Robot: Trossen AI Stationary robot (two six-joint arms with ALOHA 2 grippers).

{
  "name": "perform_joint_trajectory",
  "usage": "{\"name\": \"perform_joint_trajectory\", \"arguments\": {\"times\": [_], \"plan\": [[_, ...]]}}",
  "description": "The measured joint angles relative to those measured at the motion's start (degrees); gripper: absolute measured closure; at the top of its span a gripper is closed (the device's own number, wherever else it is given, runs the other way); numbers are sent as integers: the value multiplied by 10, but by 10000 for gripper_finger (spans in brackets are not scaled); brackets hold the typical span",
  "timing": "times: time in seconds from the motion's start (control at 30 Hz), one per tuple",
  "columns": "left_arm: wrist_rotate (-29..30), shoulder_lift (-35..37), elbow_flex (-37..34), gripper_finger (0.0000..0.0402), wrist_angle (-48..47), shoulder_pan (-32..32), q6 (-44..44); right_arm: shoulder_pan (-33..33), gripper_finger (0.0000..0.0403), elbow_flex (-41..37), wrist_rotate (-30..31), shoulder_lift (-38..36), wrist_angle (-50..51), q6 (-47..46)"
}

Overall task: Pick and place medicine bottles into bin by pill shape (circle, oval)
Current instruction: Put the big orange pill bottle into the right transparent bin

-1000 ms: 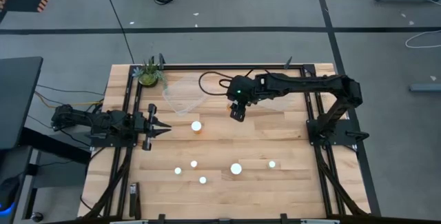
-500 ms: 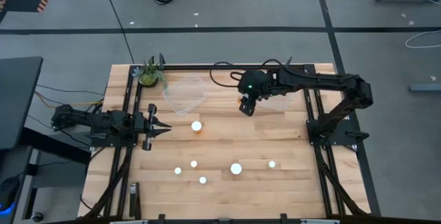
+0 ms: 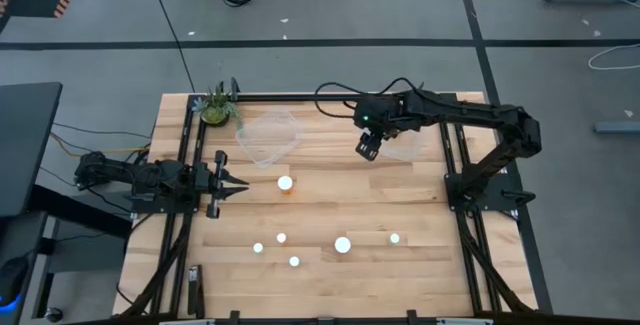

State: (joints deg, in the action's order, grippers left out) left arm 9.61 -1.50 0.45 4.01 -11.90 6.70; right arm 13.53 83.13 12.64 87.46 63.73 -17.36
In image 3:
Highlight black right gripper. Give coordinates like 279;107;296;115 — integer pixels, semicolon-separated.
355;93;404;162

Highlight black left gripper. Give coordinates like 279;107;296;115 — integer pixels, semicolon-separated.
192;150;250;219

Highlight orange pill bottle white cap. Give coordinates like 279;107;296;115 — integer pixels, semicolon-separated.
276;174;296;196

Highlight clear plastic bin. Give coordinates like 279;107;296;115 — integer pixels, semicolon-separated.
378;128;426;163
233;106;305;170

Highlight potted green succulent plant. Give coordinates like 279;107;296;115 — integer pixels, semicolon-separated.
191;82;245;129

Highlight black rectangular bar tool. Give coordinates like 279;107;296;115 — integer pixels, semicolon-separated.
187;263;206;319

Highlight black desk top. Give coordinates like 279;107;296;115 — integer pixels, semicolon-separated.
0;82;64;219

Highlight black computer mouse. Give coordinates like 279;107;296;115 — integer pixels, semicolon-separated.
0;254;32;314

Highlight grey desk foot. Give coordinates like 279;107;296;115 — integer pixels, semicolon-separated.
593;120;640;135

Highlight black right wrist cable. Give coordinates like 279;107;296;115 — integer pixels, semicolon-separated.
314;77;426;119

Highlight black aluminium table frame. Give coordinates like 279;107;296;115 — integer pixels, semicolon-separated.
113;77;539;325

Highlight yellow cable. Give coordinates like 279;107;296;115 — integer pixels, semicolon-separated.
48;131;151;159

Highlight black desk leg frame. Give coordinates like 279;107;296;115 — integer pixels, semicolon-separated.
29;184;134;319

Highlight long black floor cable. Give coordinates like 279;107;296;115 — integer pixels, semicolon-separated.
144;0;197;94

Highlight white floor cable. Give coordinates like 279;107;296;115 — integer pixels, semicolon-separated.
587;42;640;72

